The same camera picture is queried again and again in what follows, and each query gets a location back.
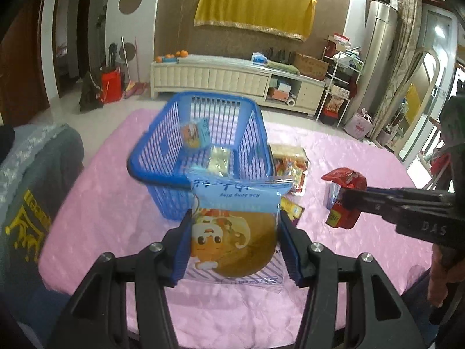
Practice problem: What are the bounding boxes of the white metal shelf rack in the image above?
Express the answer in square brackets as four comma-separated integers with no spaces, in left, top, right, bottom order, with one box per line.
[316,34,366,128]

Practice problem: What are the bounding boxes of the broom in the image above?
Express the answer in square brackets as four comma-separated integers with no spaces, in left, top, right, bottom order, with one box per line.
[124,36,148,99]

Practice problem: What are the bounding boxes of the red snack packet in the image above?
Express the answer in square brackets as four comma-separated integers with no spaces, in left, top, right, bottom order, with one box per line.
[321,167,367,229]

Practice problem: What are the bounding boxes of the dark wooden door frame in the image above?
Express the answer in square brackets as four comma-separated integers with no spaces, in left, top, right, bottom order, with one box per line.
[53,0,95,99]

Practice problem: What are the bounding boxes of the cardboard box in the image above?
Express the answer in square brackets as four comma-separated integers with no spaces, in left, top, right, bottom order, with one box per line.
[292,53,329,81]

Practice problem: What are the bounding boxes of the red cloth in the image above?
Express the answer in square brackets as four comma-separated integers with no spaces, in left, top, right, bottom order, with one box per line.
[430,153,453,175]

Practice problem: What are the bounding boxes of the arched floor mirror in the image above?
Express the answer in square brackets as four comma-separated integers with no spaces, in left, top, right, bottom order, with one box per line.
[376,49,442,153]

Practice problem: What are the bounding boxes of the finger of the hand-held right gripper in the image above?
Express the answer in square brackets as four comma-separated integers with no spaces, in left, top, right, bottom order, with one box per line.
[365,186,456,202]
[339,187,403,223]

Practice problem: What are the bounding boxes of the light blue cartoon cake packet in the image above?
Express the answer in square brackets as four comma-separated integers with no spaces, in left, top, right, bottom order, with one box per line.
[180,118,211,149]
[185,169,293,293]
[208,145,233,173]

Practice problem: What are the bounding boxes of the black bag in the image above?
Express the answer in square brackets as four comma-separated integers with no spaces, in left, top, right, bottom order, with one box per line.
[80,71,106,113]

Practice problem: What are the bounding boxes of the white box stack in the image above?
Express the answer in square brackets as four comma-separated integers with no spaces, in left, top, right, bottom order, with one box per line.
[323,34,353,49]

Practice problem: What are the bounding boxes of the purple snack packet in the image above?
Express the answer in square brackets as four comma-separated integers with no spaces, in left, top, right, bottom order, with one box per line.
[324,182,342,209]

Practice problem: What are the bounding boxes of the cream TV cabinet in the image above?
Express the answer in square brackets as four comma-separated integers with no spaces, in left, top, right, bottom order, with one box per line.
[150,54,328,119]

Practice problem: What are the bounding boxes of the pink quilted table cover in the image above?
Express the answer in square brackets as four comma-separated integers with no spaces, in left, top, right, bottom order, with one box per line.
[38,108,434,349]

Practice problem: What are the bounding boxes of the blue plastic basket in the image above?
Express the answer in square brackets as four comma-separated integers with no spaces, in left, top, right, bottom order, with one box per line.
[126,91,276,222]

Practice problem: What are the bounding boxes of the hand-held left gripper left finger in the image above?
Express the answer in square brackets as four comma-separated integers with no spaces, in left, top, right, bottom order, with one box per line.
[47,209,193,349]

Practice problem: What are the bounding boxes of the glass sliding door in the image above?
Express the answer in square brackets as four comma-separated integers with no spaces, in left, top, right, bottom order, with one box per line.
[396,7,458,168]

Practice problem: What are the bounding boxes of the orange printed box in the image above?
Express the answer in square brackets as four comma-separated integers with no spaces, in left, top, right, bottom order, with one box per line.
[325,96,349,114]

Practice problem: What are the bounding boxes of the yellow cloth cover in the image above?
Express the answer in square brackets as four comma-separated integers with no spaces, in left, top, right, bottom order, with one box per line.
[194,0,316,42]

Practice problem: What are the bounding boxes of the pink tote bag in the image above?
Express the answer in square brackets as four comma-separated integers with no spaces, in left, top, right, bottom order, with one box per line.
[343,108,374,142]

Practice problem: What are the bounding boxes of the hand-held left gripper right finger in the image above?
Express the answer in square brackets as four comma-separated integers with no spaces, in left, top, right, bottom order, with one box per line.
[278,209,425,349]

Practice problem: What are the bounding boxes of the grey-blue printed garment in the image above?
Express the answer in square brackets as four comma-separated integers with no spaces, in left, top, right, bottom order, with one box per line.
[0,124,85,299]

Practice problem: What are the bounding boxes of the dark upright objects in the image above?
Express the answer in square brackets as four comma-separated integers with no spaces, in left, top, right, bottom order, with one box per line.
[267,47,291,63]

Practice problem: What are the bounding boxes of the green folded cloth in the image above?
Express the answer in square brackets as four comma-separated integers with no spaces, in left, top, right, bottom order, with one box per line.
[267,60,300,75]

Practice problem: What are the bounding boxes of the beige cracker packet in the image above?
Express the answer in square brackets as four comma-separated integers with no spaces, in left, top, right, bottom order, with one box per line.
[269,143,309,161]

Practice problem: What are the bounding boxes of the person's right hand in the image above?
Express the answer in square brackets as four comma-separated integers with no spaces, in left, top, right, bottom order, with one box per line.
[428,242,455,308]

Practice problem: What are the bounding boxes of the brown wooden door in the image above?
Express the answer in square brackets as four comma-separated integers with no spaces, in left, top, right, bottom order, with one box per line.
[0,0,51,128]

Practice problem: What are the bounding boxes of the standing air conditioner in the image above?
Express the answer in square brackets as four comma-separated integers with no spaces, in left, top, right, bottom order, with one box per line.
[358,0,398,124]

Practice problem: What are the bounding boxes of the orange-red snack packet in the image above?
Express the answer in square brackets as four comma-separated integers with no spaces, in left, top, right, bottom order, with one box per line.
[274,156,310,194]

